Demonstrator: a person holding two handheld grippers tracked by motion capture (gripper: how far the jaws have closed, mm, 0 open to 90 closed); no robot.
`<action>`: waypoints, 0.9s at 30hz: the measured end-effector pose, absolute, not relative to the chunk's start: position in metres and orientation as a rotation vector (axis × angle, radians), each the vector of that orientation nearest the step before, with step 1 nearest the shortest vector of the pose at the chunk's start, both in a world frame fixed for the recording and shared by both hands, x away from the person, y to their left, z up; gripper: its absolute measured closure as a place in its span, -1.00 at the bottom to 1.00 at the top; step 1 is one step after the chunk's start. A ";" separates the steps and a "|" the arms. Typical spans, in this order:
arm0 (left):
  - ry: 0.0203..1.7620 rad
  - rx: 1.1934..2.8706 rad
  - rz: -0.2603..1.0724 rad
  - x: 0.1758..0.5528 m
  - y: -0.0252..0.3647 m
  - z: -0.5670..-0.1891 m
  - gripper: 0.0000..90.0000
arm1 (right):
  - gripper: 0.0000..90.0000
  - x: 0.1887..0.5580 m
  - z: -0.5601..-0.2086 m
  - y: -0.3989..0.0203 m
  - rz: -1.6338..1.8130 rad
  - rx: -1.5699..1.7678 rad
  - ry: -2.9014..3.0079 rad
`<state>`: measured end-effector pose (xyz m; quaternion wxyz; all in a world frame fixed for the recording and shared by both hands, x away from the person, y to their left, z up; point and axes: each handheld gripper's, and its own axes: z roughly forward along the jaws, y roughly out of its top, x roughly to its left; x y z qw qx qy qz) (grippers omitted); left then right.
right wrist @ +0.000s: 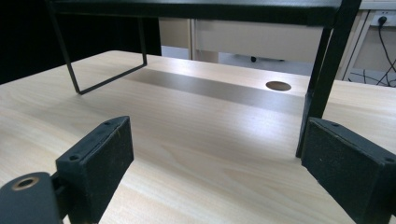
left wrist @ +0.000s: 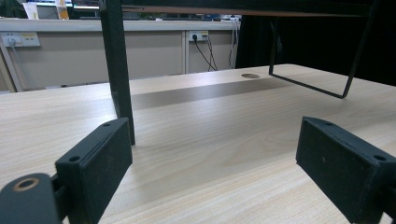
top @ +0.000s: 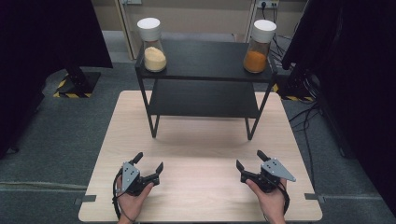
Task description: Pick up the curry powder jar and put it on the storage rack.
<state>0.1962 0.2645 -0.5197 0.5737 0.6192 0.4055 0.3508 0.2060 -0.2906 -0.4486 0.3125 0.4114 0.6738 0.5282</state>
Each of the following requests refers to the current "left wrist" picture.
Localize white card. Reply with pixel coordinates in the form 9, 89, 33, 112
22, 2, 40, 21

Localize black cable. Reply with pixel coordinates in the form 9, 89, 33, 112
192, 35, 218, 72
204, 35, 219, 72

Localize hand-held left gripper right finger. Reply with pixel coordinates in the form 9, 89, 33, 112
295, 116, 396, 224

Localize white cable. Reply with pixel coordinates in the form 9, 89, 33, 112
228, 15, 241, 68

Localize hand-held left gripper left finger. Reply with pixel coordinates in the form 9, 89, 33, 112
55, 117, 134, 224

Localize orange bottle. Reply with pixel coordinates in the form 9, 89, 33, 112
55, 0, 70, 21

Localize grey partition wall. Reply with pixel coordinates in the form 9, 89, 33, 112
0, 18, 241, 93

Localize white wall socket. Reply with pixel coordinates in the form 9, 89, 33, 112
0, 31, 41, 49
188, 30, 209, 42

